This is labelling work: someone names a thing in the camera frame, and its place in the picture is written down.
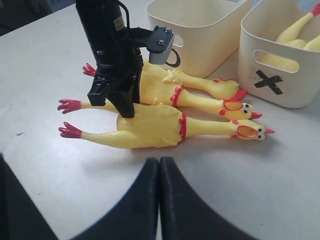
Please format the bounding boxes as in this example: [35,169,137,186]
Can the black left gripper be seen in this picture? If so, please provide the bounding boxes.
[87,44,143,118]

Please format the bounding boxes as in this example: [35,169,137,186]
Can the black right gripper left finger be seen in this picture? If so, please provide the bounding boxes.
[72,157,160,240]

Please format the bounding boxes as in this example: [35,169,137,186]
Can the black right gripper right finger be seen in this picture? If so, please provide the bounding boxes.
[159,157,255,240]

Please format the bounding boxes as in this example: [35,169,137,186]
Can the whole yellow rubber chicken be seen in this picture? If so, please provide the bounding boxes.
[82,58,263,122]
[58,103,275,149]

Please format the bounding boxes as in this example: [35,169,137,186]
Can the headless yellow rubber chicken body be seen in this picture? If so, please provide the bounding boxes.
[260,3,320,72]

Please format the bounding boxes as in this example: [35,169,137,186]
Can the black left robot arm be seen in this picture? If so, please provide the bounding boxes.
[75,0,143,118]

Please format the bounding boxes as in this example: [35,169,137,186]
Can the cream bin marked O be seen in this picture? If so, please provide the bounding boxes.
[145,0,252,78]

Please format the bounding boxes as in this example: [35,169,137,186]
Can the cream bin marked X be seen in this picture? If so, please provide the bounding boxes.
[237,0,320,109]

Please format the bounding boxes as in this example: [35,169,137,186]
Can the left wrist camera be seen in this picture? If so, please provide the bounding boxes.
[130,25,175,65]

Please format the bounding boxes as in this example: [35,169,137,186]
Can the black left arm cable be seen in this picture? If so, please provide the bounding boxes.
[117,1,181,69]

